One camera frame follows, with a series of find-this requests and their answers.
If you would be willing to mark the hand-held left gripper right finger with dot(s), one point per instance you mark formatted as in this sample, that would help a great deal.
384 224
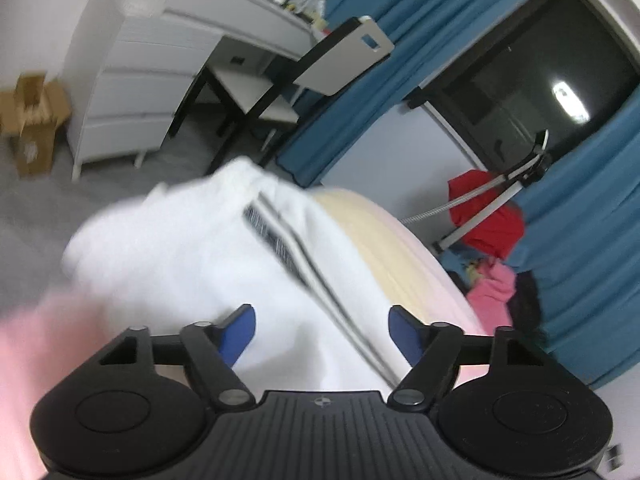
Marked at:
407 335

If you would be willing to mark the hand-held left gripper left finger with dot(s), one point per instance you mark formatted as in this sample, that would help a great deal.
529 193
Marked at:
239 332

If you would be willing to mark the white pants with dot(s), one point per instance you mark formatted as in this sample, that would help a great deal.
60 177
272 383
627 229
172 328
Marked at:
175 260

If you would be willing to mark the bed with pastel sheet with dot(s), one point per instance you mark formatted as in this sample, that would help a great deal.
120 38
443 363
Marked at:
390 260

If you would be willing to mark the pink cloth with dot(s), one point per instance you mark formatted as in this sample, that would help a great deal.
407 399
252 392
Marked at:
492 290

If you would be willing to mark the silver tripod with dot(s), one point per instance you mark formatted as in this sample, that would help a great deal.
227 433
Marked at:
480 220

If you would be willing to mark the red cloth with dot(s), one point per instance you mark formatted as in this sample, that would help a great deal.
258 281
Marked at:
500 230

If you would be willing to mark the black and white chair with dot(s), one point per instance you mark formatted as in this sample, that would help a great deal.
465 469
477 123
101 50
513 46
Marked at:
345 60

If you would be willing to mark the white dressing desk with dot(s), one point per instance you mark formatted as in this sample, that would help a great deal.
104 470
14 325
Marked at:
140 60

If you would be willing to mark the cardboard box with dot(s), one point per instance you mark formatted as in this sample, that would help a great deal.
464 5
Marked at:
32 120

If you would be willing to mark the dark window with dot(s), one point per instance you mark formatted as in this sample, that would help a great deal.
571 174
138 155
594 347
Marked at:
550 60

